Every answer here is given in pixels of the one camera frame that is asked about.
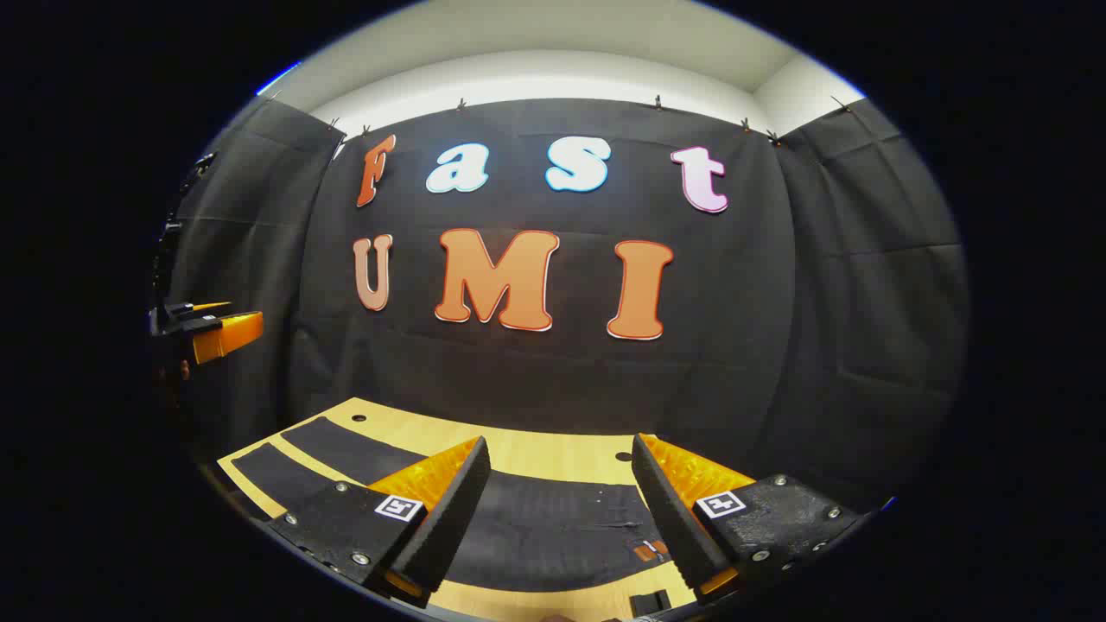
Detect dark grey jeans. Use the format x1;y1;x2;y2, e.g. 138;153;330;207
230;416;675;593

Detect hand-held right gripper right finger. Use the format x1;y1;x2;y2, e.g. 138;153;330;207
632;432;865;600

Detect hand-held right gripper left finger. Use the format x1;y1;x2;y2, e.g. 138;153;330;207
266;435;492;607

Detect black backdrop cloth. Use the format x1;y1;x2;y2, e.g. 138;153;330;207
160;95;970;519

